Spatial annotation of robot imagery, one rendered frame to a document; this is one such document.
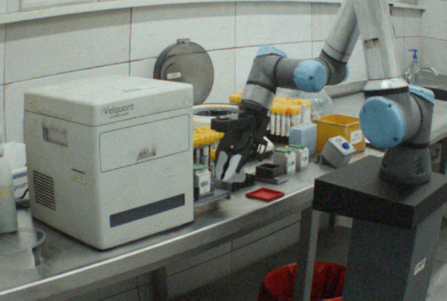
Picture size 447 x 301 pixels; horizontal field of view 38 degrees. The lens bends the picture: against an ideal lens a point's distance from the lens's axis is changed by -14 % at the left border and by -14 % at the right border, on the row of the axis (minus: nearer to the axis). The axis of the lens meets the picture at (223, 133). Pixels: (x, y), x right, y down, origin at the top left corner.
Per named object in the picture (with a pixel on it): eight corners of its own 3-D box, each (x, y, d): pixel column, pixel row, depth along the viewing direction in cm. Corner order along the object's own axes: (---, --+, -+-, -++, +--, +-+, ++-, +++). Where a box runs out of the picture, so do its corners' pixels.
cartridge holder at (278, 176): (278, 184, 185) (278, 171, 185) (248, 178, 191) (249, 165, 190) (289, 180, 190) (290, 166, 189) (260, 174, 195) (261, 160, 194)
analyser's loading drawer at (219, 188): (169, 219, 152) (168, 196, 150) (148, 212, 156) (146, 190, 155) (231, 199, 167) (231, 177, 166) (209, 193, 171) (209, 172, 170)
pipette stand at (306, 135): (304, 165, 204) (306, 130, 202) (282, 162, 208) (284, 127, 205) (319, 158, 212) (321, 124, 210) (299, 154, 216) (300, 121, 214)
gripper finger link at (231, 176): (242, 199, 171) (255, 162, 172) (228, 192, 166) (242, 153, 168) (231, 196, 173) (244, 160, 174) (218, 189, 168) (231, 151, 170)
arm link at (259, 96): (264, 86, 170) (237, 82, 175) (258, 104, 169) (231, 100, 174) (280, 99, 175) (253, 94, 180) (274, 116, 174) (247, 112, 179)
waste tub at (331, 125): (344, 158, 211) (346, 125, 209) (310, 151, 220) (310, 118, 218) (365, 150, 221) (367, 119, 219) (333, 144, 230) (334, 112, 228)
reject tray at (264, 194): (268, 202, 171) (268, 199, 171) (245, 196, 176) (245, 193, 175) (284, 195, 177) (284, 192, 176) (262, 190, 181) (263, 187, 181)
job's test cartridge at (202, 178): (198, 200, 160) (198, 172, 158) (182, 195, 163) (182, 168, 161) (211, 196, 163) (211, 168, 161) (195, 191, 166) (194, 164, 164)
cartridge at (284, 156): (286, 176, 192) (287, 152, 191) (272, 173, 195) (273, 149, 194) (294, 173, 196) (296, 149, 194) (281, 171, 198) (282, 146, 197)
